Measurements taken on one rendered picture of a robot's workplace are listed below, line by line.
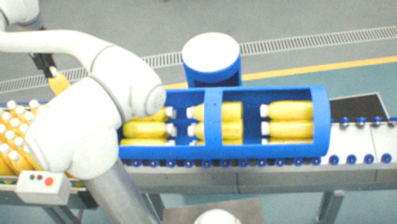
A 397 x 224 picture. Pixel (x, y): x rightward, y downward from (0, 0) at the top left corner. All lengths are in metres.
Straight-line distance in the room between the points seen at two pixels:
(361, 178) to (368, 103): 1.29
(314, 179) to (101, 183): 1.10
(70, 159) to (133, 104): 0.17
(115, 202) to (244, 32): 2.95
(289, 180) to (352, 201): 1.03
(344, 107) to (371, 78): 0.55
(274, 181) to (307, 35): 2.15
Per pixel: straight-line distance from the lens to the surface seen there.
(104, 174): 0.92
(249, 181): 1.80
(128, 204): 0.98
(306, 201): 2.73
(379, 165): 1.82
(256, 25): 3.84
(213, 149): 1.59
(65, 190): 1.74
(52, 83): 1.60
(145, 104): 0.87
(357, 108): 3.02
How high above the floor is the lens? 2.42
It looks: 50 degrees down
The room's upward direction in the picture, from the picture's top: 11 degrees counter-clockwise
